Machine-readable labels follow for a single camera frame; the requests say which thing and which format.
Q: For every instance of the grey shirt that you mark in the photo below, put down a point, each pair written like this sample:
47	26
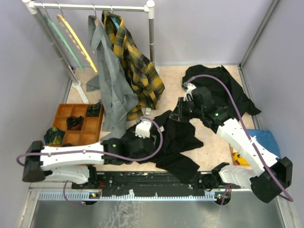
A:
117	97

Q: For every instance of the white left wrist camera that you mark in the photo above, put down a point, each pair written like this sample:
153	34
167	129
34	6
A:
142	129

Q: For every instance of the orange wooden tray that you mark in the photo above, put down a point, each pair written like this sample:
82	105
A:
91	127

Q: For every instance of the black rolled belt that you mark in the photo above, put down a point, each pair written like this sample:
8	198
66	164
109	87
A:
74	123

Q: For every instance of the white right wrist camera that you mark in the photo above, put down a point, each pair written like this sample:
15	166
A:
188	88

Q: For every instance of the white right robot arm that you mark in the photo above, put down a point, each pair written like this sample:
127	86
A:
269	175

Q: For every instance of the green yellow patterned cloth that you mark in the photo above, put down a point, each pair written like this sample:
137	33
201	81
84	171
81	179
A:
54	136

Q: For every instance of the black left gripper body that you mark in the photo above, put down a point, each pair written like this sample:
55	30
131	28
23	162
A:
134	138

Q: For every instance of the yellow plaid shirt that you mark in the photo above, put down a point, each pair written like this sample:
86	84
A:
140	72

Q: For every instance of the blue pikachu cloth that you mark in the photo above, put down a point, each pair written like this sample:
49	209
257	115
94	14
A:
265	139

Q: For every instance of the dark patterned rolled cloth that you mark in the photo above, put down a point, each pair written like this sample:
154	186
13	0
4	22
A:
94	110

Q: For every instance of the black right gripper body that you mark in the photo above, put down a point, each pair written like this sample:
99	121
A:
186	109

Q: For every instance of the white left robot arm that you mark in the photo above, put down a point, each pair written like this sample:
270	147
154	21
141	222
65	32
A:
46	163

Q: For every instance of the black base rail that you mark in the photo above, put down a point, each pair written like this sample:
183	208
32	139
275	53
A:
148	184

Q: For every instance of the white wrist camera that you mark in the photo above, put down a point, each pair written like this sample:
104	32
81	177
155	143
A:
142	129
188	88

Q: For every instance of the green hanger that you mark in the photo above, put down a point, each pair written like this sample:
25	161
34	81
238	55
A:
63	40

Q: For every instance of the yellow hanger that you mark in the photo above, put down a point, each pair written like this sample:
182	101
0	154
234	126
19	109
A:
75	39

